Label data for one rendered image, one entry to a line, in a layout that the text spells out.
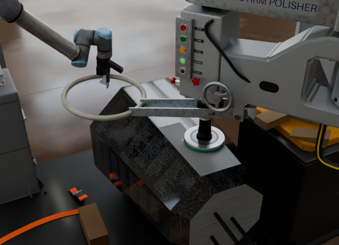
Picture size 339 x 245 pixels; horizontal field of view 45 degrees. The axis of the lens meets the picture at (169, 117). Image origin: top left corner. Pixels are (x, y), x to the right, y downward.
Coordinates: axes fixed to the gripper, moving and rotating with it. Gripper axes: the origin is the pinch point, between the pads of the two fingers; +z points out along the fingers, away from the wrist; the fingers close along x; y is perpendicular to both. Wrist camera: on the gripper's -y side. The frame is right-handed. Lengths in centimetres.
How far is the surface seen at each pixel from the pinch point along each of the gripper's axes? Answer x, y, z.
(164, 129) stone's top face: 46, -35, -1
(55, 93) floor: -139, 69, 100
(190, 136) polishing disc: 57, -48, -5
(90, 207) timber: 39, 9, 72
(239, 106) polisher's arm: 73, -66, -36
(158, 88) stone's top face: -0.8, -31.7, 1.9
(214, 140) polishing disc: 61, -60, -7
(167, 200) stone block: 87, -36, 11
